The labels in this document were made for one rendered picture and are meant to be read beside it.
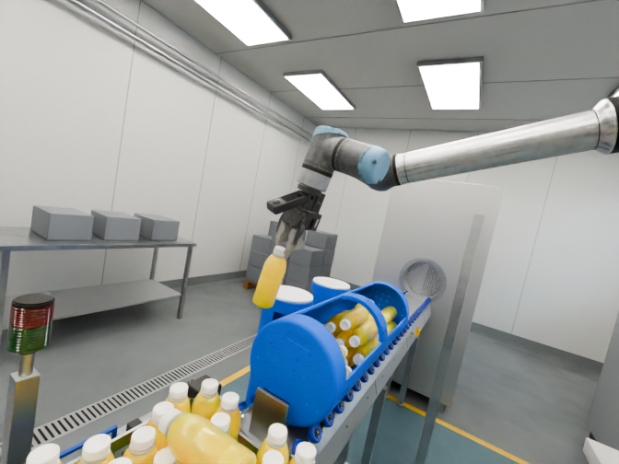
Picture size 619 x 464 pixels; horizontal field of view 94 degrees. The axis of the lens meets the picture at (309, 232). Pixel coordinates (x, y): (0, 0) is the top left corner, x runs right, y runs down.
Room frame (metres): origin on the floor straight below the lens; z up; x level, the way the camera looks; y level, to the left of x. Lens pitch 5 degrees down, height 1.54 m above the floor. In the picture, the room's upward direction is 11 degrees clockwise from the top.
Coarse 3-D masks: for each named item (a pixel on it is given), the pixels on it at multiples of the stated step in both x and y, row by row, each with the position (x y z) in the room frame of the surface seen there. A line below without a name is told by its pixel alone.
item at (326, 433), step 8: (424, 312) 2.19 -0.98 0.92; (416, 320) 1.94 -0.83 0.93; (400, 344) 1.51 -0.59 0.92; (392, 352) 1.39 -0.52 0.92; (384, 360) 1.27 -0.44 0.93; (376, 368) 1.18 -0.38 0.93; (368, 376) 1.10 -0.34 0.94; (376, 376) 1.15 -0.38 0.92; (368, 384) 1.07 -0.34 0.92; (360, 392) 1.00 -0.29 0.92; (344, 400) 0.90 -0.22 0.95; (352, 400) 0.94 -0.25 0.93; (352, 408) 0.92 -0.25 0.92; (336, 416) 0.84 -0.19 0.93; (344, 416) 0.87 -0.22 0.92; (336, 424) 0.82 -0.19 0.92; (328, 432) 0.78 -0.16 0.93; (328, 440) 0.76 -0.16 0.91; (320, 448) 0.73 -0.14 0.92
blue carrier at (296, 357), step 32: (384, 288) 1.50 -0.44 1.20; (288, 320) 0.77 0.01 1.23; (320, 320) 1.19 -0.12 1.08; (384, 320) 1.09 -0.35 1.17; (256, 352) 0.81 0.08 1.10; (288, 352) 0.76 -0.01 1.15; (320, 352) 0.72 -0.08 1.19; (256, 384) 0.80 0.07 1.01; (288, 384) 0.75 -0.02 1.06; (320, 384) 0.71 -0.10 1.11; (352, 384) 0.80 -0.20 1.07; (288, 416) 0.74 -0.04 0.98; (320, 416) 0.70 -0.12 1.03
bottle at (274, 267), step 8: (272, 256) 0.83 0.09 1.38; (280, 256) 0.83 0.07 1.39; (264, 264) 0.83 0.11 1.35; (272, 264) 0.82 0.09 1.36; (280, 264) 0.82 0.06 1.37; (264, 272) 0.82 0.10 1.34; (272, 272) 0.81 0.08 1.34; (280, 272) 0.82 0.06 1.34; (264, 280) 0.82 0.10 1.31; (272, 280) 0.82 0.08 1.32; (280, 280) 0.83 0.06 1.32; (256, 288) 0.84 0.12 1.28; (264, 288) 0.82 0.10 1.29; (272, 288) 0.82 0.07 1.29; (256, 296) 0.83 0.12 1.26; (264, 296) 0.83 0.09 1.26; (272, 296) 0.83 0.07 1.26; (256, 304) 0.83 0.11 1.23; (264, 304) 0.83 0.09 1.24; (272, 304) 0.84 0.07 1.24
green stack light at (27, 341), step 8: (8, 328) 0.53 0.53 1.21; (40, 328) 0.55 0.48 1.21; (48, 328) 0.56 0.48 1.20; (8, 336) 0.53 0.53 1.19; (16, 336) 0.53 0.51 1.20; (24, 336) 0.53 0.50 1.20; (32, 336) 0.54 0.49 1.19; (40, 336) 0.55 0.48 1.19; (48, 336) 0.57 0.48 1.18; (8, 344) 0.53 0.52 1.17; (16, 344) 0.53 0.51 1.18; (24, 344) 0.53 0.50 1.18; (32, 344) 0.54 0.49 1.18; (40, 344) 0.55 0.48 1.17; (48, 344) 0.57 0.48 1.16; (16, 352) 0.53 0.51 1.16; (24, 352) 0.53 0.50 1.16; (32, 352) 0.54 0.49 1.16
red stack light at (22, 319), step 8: (16, 312) 0.53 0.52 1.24; (24, 312) 0.53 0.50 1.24; (32, 312) 0.54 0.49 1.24; (40, 312) 0.54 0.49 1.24; (48, 312) 0.56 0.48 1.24; (16, 320) 0.53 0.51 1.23; (24, 320) 0.53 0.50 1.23; (32, 320) 0.54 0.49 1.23; (40, 320) 0.55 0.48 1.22; (48, 320) 0.56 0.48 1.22; (16, 328) 0.53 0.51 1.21; (24, 328) 0.53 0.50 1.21; (32, 328) 0.54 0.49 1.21
